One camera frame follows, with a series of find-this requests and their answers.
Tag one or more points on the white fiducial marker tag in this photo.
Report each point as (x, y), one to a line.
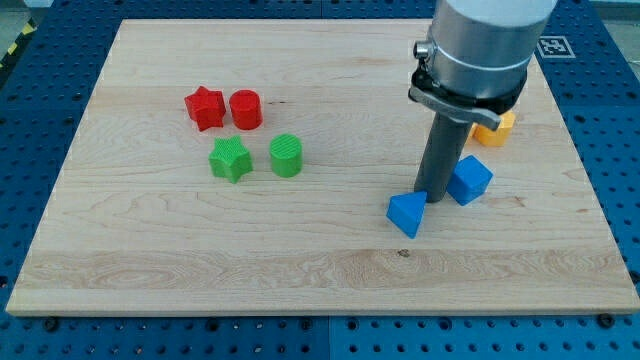
(555, 47)

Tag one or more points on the yellow block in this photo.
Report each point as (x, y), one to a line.
(495, 138)

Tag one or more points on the black bolt left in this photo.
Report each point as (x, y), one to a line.
(50, 324)

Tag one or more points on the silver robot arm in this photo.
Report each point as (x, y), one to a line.
(472, 65)

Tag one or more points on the red cylinder block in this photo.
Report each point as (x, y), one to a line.
(246, 110)

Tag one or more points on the red star block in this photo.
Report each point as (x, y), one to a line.
(206, 108)

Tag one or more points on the green cylinder block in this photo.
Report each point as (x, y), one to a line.
(286, 155)

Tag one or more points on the green star block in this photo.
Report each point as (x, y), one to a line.
(230, 159)

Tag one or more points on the wooden board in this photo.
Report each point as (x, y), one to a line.
(137, 225)

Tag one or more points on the black bolt right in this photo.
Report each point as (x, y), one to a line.
(605, 320)

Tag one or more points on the blue cube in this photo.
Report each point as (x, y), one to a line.
(469, 180)

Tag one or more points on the black bolt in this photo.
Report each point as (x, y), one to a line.
(50, 324)
(605, 320)

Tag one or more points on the blue triangular prism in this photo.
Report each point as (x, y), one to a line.
(406, 211)

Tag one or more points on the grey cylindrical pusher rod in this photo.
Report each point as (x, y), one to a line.
(444, 146)

